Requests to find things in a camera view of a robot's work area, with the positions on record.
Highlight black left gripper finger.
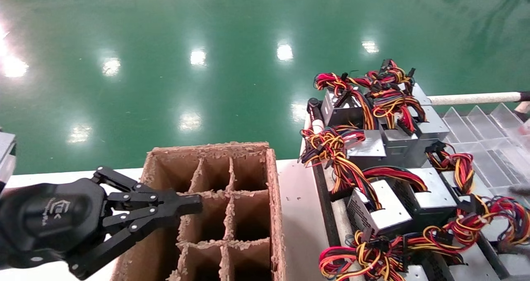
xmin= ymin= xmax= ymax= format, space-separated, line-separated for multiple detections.
xmin=92 ymin=166 xmax=203 ymax=215

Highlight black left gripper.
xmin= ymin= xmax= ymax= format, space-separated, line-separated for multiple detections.
xmin=0 ymin=178 xmax=183 ymax=281

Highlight brown cardboard divider box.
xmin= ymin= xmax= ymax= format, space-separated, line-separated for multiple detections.
xmin=111 ymin=142 xmax=287 ymax=281

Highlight grey power supply dark face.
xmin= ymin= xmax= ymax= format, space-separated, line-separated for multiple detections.
xmin=321 ymin=89 xmax=367 ymax=128

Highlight silver power supply unit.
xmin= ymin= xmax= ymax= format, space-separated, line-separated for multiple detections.
xmin=346 ymin=130 xmax=388 ymax=157
xmin=410 ymin=84 xmax=451 ymax=139

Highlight silver power supply mesh side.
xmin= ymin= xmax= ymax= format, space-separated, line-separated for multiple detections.
xmin=389 ymin=167 xmax=458 ymax=220
xmin=347 ymin=180 xmax=412 ymax=237

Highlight dark grey power supply unit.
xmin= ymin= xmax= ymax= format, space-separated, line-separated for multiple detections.
xmin=379 ymin=122 xmax=431 ymax=168

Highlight long white pipe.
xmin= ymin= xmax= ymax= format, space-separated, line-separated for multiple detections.
xmin=428 ymin=91 xmax=523 ymax=106

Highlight clear plastic divider tray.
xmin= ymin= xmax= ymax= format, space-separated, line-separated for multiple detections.
xmin=441 ymin=103 xmax=530 ymax=190

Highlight black rack rail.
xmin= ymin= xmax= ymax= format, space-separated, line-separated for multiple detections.
xmin=313 ymin=165 xmax=346 ymax=248

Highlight yellow orange blue cable bundle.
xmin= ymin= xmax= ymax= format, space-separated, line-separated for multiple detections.
xmin=299 ymin=125 xmax=381 ymax=209

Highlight red yellow black cable bundle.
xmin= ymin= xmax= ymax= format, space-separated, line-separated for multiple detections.
xmin=318 ymin=227 xmax=466 ymax=281
xmin=366 ymin=59 xmax=428 ymax=133

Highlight red blue purple cable bundle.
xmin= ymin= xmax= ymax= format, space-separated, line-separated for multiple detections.
xmin=431 ymin=194 xmax=530 ymax=252

